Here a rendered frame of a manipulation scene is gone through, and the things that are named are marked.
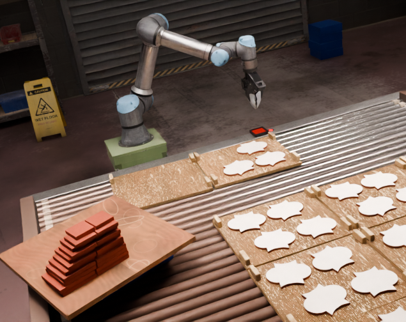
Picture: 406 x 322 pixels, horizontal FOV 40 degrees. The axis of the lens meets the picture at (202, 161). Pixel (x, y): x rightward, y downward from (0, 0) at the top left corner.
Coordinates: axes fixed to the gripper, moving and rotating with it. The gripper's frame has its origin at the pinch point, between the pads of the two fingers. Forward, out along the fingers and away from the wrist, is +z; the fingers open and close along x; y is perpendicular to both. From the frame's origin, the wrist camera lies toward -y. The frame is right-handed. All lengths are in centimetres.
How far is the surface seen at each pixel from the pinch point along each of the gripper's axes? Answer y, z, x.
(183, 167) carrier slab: -18, 13, 46
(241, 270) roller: -100, 15, 51
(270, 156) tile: -33.5, 11.5, 9.2
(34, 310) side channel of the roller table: -91, 11, 120
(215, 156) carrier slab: -16.5, 12.6, 29.8
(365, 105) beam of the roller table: -2, 15, -62
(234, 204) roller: -59, 15, 37
